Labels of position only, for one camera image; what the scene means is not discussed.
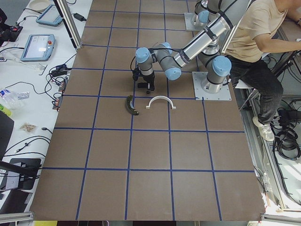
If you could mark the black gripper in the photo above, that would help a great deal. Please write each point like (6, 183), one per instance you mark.
(149, 83)

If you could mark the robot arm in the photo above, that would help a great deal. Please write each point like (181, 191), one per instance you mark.
(214, 17)

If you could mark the black brake pad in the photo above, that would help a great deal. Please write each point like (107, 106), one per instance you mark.
(142, 85)

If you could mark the green brake shoe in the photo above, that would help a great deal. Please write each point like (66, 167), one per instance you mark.
(130, 107)

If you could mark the black power adapter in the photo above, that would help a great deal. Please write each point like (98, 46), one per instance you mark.
(79, 17)

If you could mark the person in beige shirt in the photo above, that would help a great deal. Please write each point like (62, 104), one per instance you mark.
(252, 39)

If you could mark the near teach pendant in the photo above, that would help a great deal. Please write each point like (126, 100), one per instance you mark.
(38, 48)

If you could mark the teach pendant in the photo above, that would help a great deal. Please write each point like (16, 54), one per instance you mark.
(38, 48)
(50, 16)

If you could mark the far teach pendant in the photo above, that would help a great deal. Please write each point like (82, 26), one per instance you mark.
(50, 16)

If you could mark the plastic water bottle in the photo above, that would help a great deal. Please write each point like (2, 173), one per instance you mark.
(14, 100)

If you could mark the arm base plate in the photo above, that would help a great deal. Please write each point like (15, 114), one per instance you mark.
(204, 90)
(190, 22)

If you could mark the aluminium frame post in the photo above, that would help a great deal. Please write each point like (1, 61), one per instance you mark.
(65, 14)

